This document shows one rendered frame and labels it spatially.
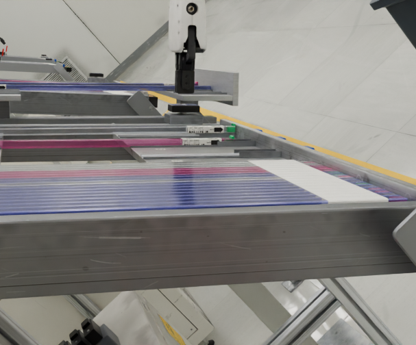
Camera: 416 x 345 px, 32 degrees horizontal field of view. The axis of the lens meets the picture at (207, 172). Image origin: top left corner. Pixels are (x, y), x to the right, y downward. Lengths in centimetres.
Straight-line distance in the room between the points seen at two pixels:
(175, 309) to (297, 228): 159
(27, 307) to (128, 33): 682
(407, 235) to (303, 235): 8
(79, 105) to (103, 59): 670
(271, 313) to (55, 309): 71
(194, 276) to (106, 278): 7
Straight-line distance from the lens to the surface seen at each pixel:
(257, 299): 168
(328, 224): 63
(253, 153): 98
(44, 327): 216
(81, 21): 868
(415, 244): 62
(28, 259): 58
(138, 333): 116
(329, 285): 146
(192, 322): 222
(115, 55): 872
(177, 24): 125
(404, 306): 186
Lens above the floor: 106
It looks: 17 degrees down
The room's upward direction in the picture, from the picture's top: 42 degrees counter-clockwise
